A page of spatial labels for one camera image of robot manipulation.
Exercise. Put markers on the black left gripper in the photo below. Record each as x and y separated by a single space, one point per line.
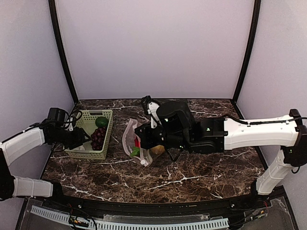
78 137

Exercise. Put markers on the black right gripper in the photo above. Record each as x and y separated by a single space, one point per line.
143 135

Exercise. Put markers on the dark red grapes bunch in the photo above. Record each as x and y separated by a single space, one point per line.
98 138

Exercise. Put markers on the clear zip top bag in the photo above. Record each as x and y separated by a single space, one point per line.
132 146

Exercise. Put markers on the yellow lemon toy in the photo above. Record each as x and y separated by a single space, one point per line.
157 150

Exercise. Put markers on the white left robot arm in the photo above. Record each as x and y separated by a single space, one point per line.
59 128

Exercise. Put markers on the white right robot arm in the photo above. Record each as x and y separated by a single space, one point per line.
173 125

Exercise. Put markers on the green perforated plastic basket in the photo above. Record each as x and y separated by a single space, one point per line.
87 122

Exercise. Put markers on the white garlic toy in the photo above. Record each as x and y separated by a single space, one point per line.
81 148

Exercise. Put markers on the small green leaf sprig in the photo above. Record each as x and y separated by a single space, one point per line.
135 152

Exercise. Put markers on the green bell pepper toy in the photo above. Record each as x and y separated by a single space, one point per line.
101 122

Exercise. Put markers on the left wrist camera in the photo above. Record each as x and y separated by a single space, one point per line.
71 121

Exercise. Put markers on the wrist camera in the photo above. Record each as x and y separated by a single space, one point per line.
71 121
150 107

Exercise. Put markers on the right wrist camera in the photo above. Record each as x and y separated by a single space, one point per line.
150 107

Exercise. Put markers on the black front table rail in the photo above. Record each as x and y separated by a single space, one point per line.
233 207

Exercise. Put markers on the white slotted cable duct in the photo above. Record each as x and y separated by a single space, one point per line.
115 222

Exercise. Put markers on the black left frame post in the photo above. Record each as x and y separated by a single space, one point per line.
61 51

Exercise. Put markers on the black frame post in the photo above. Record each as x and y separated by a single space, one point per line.
61 51
249 48

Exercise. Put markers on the black right frame post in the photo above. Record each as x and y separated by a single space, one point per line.
249 48

